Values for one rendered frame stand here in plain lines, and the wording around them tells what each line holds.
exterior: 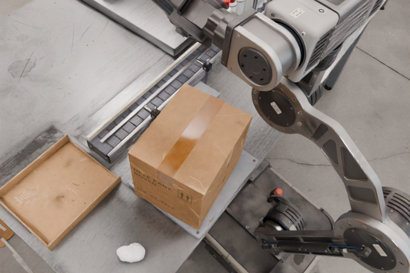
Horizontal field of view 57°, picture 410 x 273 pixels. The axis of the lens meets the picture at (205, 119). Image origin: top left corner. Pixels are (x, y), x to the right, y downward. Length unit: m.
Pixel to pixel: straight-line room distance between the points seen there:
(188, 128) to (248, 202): 0.93
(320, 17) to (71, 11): 1.35
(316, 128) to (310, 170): 1.33
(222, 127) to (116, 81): 0.63
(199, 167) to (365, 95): 2.09
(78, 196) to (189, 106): 0.48
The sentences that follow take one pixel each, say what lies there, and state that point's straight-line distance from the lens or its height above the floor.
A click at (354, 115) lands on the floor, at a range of 2.79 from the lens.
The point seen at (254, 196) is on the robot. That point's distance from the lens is 1.96.
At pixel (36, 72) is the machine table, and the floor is 0.83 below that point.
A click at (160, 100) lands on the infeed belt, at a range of 1.44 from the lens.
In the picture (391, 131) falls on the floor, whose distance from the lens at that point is 2.83.
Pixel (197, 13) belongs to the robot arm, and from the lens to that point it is 0.89.
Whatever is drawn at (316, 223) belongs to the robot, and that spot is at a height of 0.24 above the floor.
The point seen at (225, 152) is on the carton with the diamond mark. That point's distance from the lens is 1.04.
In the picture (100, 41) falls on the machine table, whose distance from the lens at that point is 1.75.
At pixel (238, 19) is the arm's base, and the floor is 1.51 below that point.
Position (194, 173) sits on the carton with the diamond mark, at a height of 1.12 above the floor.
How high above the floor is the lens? 2.01
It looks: 54 degrees down
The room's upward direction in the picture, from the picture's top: 8 degrees clockwise
